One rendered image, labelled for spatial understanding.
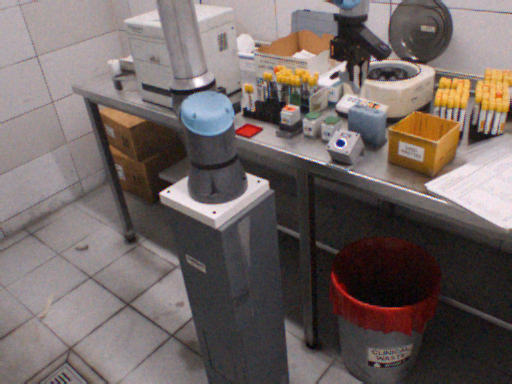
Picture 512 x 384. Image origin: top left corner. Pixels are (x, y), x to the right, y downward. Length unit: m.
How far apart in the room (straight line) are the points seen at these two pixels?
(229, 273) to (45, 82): 1.92
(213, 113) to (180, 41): 0.19
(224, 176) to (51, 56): 1.89
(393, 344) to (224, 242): 0.76
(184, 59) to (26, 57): 1.72
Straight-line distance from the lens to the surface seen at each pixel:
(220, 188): 1.11
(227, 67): 1.77
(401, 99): 1.50
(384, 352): 1.69
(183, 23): 1.13
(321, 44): 1.94
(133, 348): 2.08
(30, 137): 2.87
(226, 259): 1.15
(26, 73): 2.80
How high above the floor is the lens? 1.54
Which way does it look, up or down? 33 degrees down
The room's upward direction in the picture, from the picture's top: 6 degrees counter-clockwise
